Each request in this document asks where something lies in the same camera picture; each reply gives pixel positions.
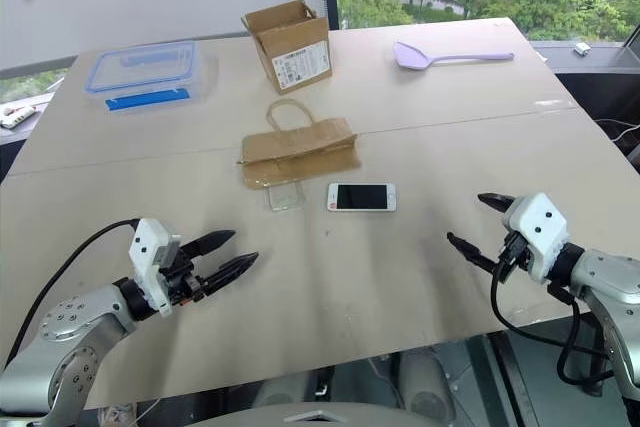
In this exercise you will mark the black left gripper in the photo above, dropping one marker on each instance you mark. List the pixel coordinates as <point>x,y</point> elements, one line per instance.
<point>182,279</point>

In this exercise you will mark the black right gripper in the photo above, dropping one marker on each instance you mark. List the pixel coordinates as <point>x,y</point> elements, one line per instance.
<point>514,257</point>

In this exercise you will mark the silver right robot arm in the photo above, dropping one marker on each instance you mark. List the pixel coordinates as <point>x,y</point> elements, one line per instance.
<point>612,292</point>

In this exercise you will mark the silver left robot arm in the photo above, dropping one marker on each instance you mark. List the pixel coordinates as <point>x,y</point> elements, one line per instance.
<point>65,328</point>

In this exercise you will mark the small clear plastic piece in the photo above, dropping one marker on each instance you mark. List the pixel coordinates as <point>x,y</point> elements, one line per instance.
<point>285,197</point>

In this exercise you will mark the white smartphone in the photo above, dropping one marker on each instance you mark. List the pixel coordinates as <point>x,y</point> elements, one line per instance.
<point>361,196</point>

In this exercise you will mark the brown paper bag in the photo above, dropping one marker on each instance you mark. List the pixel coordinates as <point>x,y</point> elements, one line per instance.
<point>300,152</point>

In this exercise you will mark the grey rounded shape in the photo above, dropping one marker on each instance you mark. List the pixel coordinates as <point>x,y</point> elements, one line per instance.
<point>282,392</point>
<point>425,384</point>

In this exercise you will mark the lilac plastic rice spoon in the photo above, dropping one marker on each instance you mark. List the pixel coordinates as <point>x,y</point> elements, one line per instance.
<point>412,56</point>

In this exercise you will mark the grey robot torso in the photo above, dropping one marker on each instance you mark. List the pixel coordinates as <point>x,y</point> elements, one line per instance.
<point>320,417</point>

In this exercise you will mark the clear container with blue lid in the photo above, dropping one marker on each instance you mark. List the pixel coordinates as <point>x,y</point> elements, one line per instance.
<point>145,72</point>

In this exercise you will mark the small white box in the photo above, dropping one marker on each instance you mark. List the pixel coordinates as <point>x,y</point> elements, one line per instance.
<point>581,47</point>

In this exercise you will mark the open cardboard box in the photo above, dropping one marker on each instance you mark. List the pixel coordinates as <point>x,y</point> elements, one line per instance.
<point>300,54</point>

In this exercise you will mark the white and red packet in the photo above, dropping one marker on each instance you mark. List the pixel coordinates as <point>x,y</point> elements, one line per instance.
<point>15,116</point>

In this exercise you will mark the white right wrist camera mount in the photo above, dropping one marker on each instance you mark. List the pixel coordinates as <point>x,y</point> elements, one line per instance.
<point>542,227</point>

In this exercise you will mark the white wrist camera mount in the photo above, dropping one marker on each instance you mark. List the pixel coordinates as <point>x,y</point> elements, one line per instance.
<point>145,242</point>
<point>542,227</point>

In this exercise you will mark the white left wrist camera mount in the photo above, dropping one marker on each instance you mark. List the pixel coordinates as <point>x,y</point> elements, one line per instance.
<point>145,242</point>

